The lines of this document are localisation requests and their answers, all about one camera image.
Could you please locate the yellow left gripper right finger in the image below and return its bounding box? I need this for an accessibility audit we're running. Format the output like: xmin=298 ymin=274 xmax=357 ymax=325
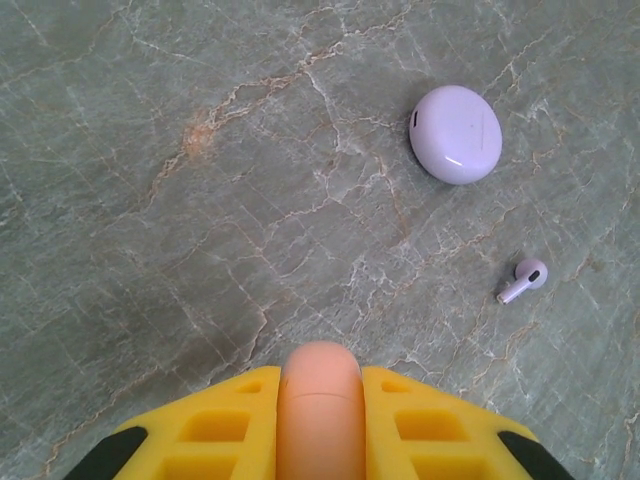
xmin=360 ymin=366 xmax=576 ymax=480

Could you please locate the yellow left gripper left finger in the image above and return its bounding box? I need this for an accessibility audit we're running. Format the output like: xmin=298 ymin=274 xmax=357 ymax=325
xmin=62 ymin=365 xmax=283 ymax=480

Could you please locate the pink earbud charging case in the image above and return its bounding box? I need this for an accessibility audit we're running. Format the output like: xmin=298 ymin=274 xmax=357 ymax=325
xmin=276 ymin=340 xmax=367 ymax=480

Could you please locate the purple wireless earbud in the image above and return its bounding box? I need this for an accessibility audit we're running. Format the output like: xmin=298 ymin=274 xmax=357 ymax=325
xmin=496 ymin=258 xmax=550 ymax=305

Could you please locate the purple earbud charging case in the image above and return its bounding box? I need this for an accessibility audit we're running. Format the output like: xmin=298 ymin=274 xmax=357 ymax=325
xmin=408 ymin=84 xmax=504 ymax=186

